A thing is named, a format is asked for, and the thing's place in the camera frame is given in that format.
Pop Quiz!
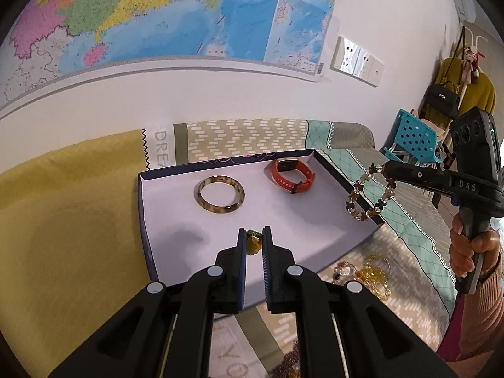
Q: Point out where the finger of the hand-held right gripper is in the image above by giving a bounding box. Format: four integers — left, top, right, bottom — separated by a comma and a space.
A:
383, 159, 454, 196

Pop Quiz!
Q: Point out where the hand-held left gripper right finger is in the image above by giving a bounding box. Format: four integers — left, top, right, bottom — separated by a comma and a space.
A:
262, 226, 461, 378

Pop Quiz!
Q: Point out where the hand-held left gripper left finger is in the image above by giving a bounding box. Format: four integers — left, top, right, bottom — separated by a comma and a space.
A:
47, 228, 249, 378

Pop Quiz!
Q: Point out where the green yellow ring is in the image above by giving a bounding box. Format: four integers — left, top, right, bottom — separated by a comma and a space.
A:
246, 228, 264, 255

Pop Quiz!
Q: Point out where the brown flower bead bracelet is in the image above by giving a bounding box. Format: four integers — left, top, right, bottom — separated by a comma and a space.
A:
345, 163, 397, 225

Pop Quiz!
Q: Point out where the clear crystal bracelet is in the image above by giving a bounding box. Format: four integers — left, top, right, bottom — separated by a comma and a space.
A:
333, 261, 360, 285

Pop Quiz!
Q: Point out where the dark red bead bracelet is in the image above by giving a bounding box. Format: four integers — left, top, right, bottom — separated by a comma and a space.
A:
268, 339, 305, 378

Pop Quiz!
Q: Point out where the yellow bead bracelet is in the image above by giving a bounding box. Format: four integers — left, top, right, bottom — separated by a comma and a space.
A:
355, 254, 393, 301

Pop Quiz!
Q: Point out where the person's right forearm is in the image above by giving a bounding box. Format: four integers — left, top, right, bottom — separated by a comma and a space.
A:
436, 251, 504, 371

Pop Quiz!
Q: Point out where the person's right hand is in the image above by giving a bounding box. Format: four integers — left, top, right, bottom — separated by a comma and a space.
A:
450, 213, 502, 281

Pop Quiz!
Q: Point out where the blue plastic chair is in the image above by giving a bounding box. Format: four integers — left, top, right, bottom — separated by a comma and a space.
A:
380, 109, 444, 167

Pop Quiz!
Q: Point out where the tortoiseshell bangle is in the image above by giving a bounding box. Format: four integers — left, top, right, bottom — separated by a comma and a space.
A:
194, 175, 246, 215

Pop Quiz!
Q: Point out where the yellow coat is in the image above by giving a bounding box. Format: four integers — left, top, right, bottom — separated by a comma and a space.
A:
427, 57, 497, 127

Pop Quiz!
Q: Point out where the black handbag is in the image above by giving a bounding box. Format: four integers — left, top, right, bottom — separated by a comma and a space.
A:
425, 82, 461, 118

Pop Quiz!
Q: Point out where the orange smartwatch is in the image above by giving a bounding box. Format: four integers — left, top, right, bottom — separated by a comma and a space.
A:
272, 158, 318, 195

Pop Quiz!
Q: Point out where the plush toy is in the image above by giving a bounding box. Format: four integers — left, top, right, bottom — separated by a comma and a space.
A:
462, 46, 487, 86

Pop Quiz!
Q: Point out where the white coat rack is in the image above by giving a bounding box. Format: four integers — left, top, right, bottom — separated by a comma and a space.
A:
453, 26, 490, 99

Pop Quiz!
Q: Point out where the magenta garment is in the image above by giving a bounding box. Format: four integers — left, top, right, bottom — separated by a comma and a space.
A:
436, 295, 467, 357

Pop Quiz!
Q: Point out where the patchwork printed bedsheet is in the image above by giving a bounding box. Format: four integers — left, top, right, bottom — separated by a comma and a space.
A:
0, 118, 462, 378

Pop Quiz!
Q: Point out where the white wall switch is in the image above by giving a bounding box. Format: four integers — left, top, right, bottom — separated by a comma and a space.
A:
369, 57, 385, 87

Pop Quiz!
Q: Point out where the white wall socket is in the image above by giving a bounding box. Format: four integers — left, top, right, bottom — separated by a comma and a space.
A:
353, 45, 373, 82
330, 36, 357, 76

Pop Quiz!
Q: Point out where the colourful wall map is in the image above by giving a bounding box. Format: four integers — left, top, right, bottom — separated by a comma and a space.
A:
0, 0, 342, 121

